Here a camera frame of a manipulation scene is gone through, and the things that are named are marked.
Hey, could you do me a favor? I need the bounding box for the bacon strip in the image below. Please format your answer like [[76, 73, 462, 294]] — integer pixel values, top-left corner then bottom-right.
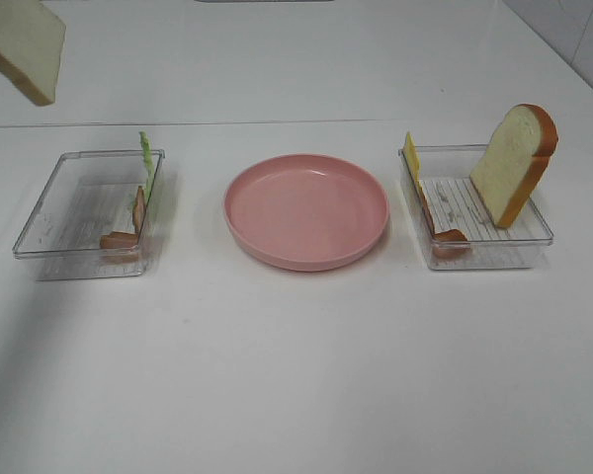
[[99, 186, 146, 264], [420, 192, 470, 260]]

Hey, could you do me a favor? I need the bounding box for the green lettuce leaf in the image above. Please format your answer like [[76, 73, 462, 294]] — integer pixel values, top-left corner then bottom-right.
[[139, 130, 156, 202]]

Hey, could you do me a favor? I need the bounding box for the white bread slice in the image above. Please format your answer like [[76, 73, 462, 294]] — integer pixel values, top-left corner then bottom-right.
[[469, 104, 558, 228], [0, 0, 66, 107]]

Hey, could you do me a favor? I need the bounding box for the pink round plate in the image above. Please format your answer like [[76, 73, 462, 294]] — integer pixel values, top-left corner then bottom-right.
[[223, 154, 389, 272]]

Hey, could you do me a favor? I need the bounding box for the yellow cheese slice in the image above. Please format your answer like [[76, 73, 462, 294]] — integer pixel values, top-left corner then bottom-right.
[[402, 131, 424, 197]]

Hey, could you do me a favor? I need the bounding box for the right clear plastic bin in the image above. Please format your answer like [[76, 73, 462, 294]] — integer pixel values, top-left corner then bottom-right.
[[398, 144, 553, 271]]

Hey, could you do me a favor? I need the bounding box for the clear plastic bin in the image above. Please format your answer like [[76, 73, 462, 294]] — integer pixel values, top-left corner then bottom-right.
[[398, 144, 553, 271], [13, 149, 165, 280]]

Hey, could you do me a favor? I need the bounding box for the left clear plastic bin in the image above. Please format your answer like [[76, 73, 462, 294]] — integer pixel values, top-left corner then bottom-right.
[[13, 149, 165, 280]]

